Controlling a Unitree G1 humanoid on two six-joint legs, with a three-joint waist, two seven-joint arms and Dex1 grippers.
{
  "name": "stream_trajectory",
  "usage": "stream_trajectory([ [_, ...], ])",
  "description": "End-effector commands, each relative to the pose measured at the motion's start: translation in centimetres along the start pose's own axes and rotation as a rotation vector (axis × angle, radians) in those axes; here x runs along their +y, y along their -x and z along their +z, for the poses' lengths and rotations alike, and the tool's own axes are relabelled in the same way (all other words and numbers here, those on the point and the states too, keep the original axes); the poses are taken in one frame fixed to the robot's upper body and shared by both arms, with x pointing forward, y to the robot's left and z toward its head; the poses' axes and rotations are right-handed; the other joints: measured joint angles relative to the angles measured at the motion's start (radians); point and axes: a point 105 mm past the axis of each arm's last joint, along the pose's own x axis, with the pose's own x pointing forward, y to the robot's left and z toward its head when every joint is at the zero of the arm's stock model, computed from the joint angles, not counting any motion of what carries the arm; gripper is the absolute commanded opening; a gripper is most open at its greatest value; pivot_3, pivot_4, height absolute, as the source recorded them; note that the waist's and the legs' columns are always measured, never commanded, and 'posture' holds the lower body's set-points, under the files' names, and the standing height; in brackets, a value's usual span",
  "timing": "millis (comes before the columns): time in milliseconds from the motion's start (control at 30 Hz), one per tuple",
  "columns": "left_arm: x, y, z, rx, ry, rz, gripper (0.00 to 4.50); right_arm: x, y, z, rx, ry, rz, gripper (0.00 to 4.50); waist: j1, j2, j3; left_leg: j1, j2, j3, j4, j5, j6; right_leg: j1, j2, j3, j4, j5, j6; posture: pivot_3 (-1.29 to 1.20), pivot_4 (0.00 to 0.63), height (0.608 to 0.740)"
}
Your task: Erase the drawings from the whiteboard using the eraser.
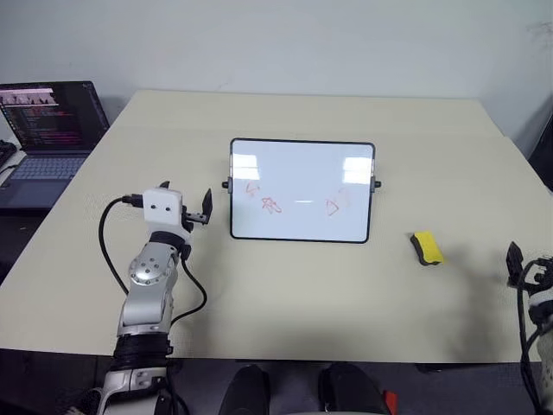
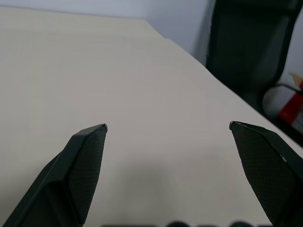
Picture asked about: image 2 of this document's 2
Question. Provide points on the black mesh office chair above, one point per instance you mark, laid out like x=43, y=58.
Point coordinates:
x=251, y=47

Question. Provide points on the red box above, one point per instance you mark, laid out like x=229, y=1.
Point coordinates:
x=290, y=111

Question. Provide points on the brown cardboard box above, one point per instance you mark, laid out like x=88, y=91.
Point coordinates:
x=296, y=79

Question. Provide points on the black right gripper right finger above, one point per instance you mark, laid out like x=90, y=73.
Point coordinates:
x=265, y=170

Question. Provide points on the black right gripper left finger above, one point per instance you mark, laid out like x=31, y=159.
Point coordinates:
x=78, y=175

